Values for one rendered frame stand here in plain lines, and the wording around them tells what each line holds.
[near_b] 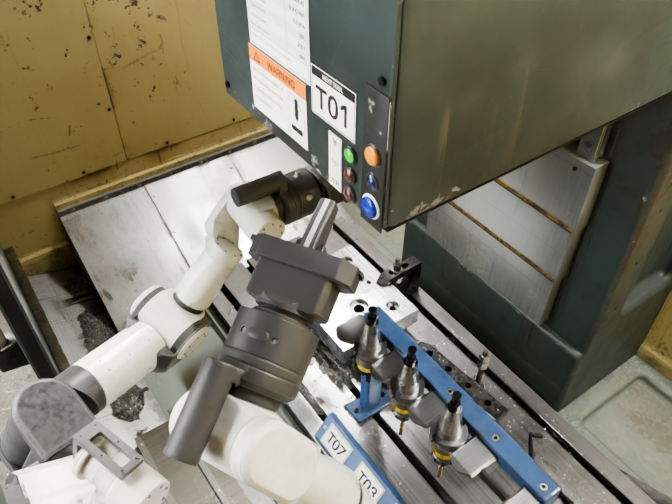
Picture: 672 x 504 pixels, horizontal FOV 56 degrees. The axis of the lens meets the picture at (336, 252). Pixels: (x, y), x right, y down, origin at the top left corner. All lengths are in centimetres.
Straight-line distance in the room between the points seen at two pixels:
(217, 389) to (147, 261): 156
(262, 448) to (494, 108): 51
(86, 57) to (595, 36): 145
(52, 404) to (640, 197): 115
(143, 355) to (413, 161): 61
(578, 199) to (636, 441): 82
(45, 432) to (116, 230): 124
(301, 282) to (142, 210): 162
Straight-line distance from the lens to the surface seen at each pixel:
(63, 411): 106
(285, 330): 61
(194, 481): 166
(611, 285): 158
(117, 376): 113
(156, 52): 209
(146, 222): 220
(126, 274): 212
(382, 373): 118
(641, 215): 144
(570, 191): 146
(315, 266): 63
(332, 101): 82
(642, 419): 207
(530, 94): 90
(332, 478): 75
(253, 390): 61
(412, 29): 69
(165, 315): 118
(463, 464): 111
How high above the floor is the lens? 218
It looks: 44 degrees down
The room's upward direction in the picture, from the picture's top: straight up
